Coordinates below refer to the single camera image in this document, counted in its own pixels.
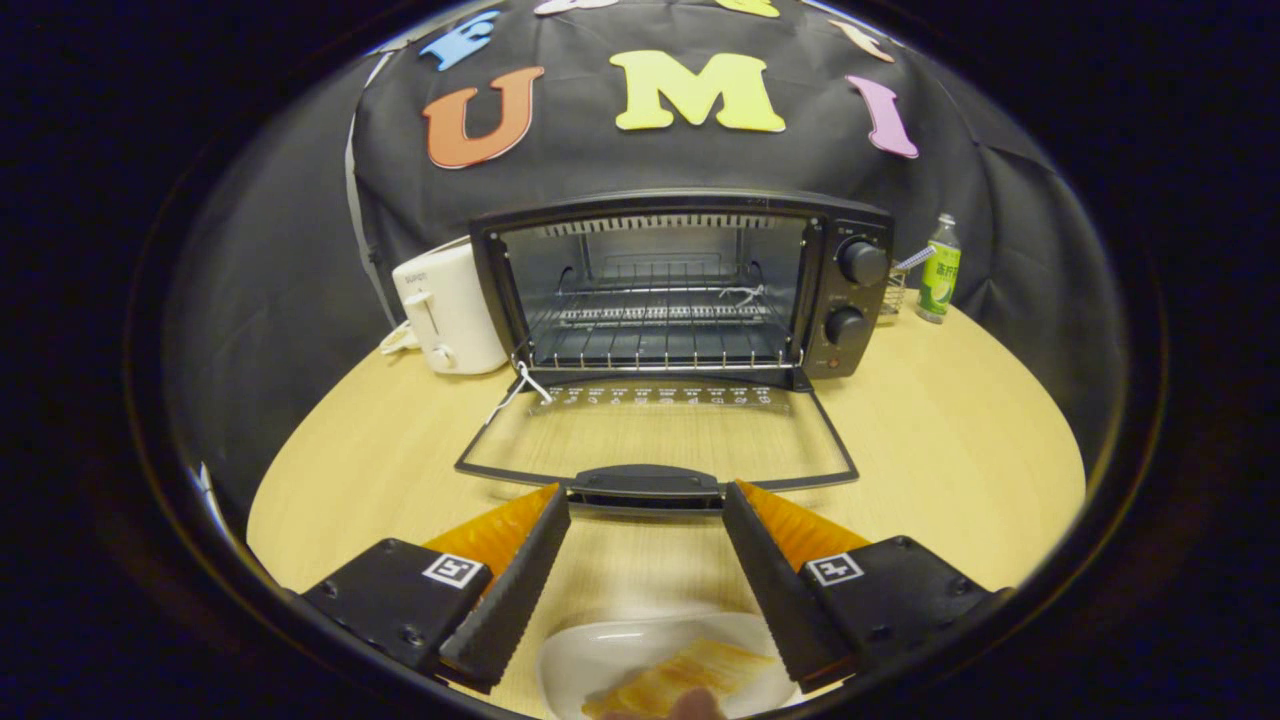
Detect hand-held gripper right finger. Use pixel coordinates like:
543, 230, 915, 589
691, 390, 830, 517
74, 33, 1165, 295
722, 480, 1001, 691

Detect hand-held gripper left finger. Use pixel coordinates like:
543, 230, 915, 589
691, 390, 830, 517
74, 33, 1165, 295
300, 484, 571, 693

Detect black toaster oven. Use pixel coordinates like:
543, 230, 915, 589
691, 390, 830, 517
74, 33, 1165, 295
455, 190, 894, 516

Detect white pop-up toaster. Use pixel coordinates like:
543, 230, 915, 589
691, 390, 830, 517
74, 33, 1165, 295
378, 240, 511, 377

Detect white plate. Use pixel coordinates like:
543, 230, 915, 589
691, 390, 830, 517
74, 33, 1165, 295
537, 612, 801, 720

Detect green drink bottle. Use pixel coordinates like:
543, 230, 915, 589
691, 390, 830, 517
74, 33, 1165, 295
915, 213, 962, 325

